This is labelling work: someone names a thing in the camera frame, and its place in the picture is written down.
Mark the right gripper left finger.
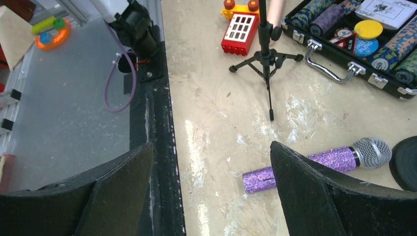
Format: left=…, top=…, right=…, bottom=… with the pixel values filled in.
left=0, top=143, right=154, bottom=236

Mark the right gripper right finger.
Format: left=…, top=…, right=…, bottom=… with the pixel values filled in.
left=270, top=141, right=417, bottom=236

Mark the purple glitter microphone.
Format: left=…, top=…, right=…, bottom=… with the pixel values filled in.
left=242, top=137, right=392, bottom=194

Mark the black round-base mic stand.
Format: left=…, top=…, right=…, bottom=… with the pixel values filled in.
left=389, top=136, right=417, bottom=192

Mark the black tripod shock-mount stand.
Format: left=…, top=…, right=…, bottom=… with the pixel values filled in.
left=229, top=0, right=304, bottom=121

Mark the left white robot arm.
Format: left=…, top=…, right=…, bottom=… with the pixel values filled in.
left=91, top=0, right=163, bottom=83

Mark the blue poker chip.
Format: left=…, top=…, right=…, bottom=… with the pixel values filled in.
left=354, top=37, right=379, bottom=58

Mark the black poker chip case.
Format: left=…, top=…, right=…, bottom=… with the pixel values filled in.
left=281, top=0, right=417, bottom=100

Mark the yellow poker chip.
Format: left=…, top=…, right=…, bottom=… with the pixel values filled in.
left=354, top=20, right=384, bottom=39

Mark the red toy block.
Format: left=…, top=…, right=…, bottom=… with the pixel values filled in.
left=221, top=12, right=259, bottom=56

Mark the pink plastic cylinder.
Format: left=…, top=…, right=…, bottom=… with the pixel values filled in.
left=267, top=0, right=285, bottom=36

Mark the white card deck box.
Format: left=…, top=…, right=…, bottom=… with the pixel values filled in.
left=355, top=0, right=417, bottom=30

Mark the yellow orange toy piece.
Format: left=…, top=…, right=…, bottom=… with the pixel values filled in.
left=220, top=0, right=259, bottom=20

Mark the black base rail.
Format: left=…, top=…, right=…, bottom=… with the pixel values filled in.
left=129, top=25, right=186, bottom=236

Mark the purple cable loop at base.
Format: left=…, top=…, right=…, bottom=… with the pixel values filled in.
left=103, top=23, right=138, bottom=114

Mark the orange ring toy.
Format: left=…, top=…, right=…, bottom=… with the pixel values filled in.
left=31, top=16, right=72, bottom=50

